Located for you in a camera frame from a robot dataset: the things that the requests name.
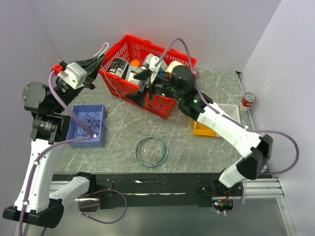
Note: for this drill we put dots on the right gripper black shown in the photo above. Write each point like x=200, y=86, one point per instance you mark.
x=138, y=98

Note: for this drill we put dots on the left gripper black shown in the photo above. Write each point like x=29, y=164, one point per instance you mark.
x=93, y=65

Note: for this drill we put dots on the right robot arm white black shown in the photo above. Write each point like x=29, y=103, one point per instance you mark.
x=255, y=150

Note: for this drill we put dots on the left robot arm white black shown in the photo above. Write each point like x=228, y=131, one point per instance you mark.
x=36, y=205

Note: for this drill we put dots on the grey labelled pouch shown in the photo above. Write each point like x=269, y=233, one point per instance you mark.
x=131, y=72

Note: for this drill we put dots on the blue Harrys box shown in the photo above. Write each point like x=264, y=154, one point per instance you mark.
x=161, y=72

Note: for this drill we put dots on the orange fruit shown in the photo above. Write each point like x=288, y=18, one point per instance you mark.
x=136, y=63

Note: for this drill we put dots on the black cylindrical can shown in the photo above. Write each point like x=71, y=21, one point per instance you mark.
x=119, y=67

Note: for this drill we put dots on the white paper towel roll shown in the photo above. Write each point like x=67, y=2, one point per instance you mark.
x=172, y=65

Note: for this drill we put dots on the red plastic shopping basket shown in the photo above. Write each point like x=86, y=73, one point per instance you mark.
x=129, y=48

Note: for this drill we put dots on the yellow plastic bin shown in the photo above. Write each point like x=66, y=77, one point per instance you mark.
x=199, y=129

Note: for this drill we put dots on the white plastic bin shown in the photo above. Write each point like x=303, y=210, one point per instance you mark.
x=232, y=110

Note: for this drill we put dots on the red white soup can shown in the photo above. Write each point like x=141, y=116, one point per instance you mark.
x=247, y=101

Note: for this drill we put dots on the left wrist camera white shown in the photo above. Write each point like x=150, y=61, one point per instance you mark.
x=72, y=74

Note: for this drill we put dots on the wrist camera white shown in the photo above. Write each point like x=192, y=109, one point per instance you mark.
x=72, y=74
x=155, y=65

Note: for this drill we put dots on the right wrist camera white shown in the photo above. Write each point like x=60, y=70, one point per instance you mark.
x=155, y=65

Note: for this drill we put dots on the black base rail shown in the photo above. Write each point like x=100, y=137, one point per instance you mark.
x=147, y=189

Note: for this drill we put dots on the aluminium frame rail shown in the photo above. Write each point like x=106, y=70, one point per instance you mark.
x=263, y=188

